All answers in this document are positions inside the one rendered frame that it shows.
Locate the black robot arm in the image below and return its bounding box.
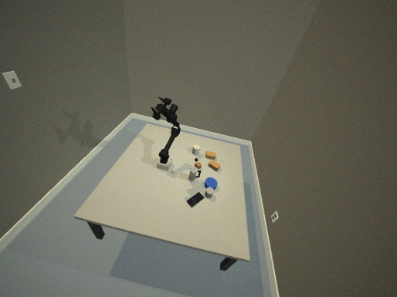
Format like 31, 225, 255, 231
155, 103, 181, 164

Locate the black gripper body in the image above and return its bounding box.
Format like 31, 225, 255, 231
152, 98, 171, 120

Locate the grey cylinder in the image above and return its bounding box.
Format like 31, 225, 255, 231
205, 187, 214, 199

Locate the beige cylinder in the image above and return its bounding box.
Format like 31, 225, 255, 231
192, 145, 200, 155

